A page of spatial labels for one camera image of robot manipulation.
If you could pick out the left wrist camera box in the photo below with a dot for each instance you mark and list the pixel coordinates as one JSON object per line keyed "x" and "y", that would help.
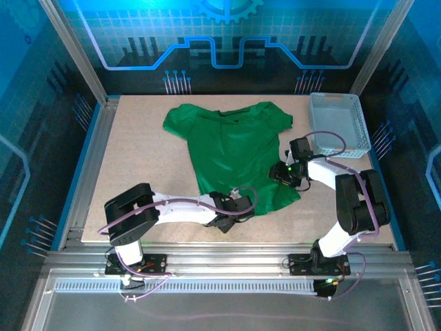
{"x": 244, "y": 205}

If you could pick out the aluminium table edge rail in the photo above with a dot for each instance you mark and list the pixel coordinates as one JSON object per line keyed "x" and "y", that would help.
{"x": 224, "y": 257}

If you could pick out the grey lower frame panel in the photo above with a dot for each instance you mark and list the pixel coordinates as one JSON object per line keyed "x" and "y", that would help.
{"x": 220, "y": 310}

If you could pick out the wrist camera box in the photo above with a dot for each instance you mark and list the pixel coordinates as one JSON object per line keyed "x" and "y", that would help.
{"x": 300, "y": 148}
{"x": 244, "y": 205}

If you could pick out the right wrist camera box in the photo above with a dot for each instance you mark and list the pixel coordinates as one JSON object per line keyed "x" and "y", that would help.
{"x": 300, "y": 148}

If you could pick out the green t-shirt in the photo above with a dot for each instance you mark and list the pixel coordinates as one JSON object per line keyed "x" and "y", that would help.
{"x": 234, "y": 148}

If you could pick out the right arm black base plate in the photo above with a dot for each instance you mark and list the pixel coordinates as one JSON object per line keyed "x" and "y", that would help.
{"x": 299, "y": 263}

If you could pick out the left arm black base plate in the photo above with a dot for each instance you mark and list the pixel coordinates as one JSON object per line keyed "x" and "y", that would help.
{"x": 156, "y": 265}

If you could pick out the black controller box with lights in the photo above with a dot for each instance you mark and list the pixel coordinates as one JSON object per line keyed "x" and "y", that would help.
{"x": 324, "y": 291}

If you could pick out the aluminium frame post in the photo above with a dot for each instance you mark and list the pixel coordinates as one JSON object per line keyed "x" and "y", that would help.
{"x": 382, "y": 48}
{"x": 79, "y": 58}

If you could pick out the aluminium side rail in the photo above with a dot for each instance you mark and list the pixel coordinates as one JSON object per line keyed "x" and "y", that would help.
{"x": 98, "y": 145}

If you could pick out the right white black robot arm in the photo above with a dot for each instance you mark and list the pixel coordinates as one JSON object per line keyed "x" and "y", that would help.
{"x": 358, "y": 207}

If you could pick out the pale blue plastic basket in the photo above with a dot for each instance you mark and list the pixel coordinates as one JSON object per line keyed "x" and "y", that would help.
{"x": 337, "y": 117}

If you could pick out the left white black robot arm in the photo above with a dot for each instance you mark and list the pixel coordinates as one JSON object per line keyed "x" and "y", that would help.
{"x": 179, "y": 208}

